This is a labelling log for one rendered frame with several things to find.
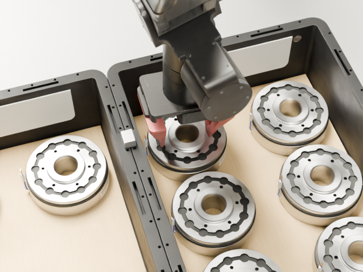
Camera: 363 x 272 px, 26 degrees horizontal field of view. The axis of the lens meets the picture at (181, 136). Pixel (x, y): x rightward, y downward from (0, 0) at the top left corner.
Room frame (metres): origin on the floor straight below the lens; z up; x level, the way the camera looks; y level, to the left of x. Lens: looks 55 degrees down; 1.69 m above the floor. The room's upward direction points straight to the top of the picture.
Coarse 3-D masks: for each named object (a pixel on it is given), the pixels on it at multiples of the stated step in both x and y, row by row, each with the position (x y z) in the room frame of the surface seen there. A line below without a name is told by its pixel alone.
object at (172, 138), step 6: (174, 126) 0.59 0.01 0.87; (180, 126) 0.60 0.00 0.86; (186, 126) 0.60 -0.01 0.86; (192, 126) 0.60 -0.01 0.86; (198, 126) 0.59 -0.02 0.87; (168, 132) 0.59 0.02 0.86; (174, 132) 0.58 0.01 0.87; (198, 132) 0.58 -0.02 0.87; (204, 132) 0.58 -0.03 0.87; (168, 138) 0.58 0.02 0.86; (174, 138) 0.57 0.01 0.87; (198, 138) 0.57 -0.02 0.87; (204, 138) 0.58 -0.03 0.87; (174, 144) 0.57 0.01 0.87; (180, 144) 0.57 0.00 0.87; (186, 144) 0.57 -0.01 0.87; (192, 144) 0.57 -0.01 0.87; (198, 144) 0.57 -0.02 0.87; (186, 150) 0.56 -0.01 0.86
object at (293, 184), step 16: (288, 160) 0.54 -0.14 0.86; (304, 160) 0.54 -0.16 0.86; (336, 160) 0.54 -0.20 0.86; (352, 160) 0.54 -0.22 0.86; (288, 176) 0.52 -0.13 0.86; (352, 176) 0.52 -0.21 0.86; (288, 192) 0.50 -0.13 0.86; (304, 192) 0.50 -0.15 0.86; (336, 192) 0.50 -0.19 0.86; (352, 192) 0.50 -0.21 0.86; (304, 208) 0.48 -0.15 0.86; (320, 208) 0.47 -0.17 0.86; (336, 208) 0.47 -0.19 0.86
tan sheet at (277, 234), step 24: (144, 120) 0.63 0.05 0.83; (240, 120) 0.63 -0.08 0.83; (240, 144) 0.59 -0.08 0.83; (336, 144) 0.59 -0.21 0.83; (240, 168) 0.55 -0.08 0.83; (264, 168) 0.55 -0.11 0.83; (168, 192) 0.52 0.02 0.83; (264, 192) 0.52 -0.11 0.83; (168, 216) 0.48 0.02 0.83; (264, 216) 0.48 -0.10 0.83; (288, 216) 0.48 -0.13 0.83; (360, 216) 0.48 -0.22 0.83; (264, 240) 0.45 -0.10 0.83; (288, 240) 0.45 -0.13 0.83; (312, 240) 0.45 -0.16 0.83; (192, 264) 0.42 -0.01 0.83; (288, 264) 0.42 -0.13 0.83
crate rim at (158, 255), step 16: (48, 80) 0.62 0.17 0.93; (64, 80) 0.62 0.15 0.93; (80, 80) 0.62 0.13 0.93; (96, 80) 0.62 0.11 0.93; (0, 96) 0.59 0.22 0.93; (16, 96) 0.59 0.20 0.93; (112, 96) 0.59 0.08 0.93; (112, 112) 0.57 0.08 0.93; (112, 128) 0.54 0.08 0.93; (128, 160) 0.50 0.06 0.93; (128, 176) 0.48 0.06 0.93; (144, 192) 0.46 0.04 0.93; (144, 208) 0.44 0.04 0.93; (144, 224) 0.42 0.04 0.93; (160, 240) 0.40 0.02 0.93; (160, 256) 0.38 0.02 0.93
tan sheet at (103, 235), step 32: (96, 128) 0.62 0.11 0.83; (0, 160) 0.56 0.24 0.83; (0, 192) 0.52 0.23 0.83; (0, 224) 0.47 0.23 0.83; (32, 224) 0.47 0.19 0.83; (64, 224) 0.47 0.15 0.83; (96, 224) 0.47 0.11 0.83; (128, 224) 0.47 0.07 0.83; (0, 256) 0.43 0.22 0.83; (32, 256) 0.43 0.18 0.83; (64, 256) 0.43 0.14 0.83; (96, 256) 0.43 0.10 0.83; (128, 256) 0.43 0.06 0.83
